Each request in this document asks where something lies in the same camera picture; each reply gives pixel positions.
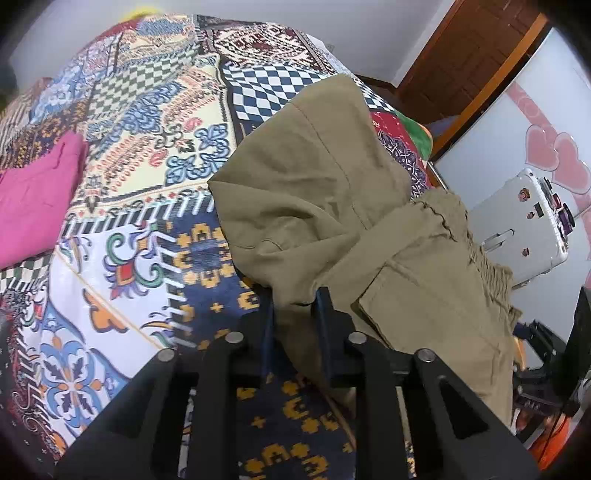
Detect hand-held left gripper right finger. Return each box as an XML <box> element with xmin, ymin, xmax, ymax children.
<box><xmin>315</xmin><ymin>286</ymin><xmax>542</xmax><ymax>480</ymax></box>

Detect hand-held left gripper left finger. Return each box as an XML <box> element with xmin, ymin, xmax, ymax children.
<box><xmin>54</xmin><ymin>287</ymin><xmax>277</xmax><ymax>480</ymax></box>

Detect olive green pants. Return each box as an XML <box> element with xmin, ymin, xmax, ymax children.
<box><xmin>208</xmin><ymin>73</ymin><xmax>523</xmax><ymax>428</ymax></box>

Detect white stickered suitcase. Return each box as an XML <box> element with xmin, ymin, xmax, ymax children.
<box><xmin>470</xmin><ymin>167</ymin><xmax>579</xmax><ymax>289</ymax></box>

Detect green cloth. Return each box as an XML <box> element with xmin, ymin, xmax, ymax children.
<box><xmin>396</xmin><ymin>111</ymin><xmax>435</xmax><ymax>161</ymax></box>

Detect patchwork printed blanket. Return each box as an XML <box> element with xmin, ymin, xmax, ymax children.
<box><xmin>0</xmin><ymin>13</ymin><xmax>444</xmax><ymax>480</ymax></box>

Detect pink folded garment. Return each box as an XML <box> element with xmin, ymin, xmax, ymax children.
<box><xmin>0</xmin><ymin>130</ymin><xmax>89</xmax><ymax>271</ymax></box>

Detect brown wooden door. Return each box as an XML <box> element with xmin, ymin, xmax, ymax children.
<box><xmin>392</xmin><ymin>0</ymin><xmax>555</xmax><ymax>160</ymax></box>

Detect yellow curved object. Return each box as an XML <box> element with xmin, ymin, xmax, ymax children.
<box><xmin>117</xmin><ymin>6</ymin><xmax>160</xmax><ymax>22</ymax></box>

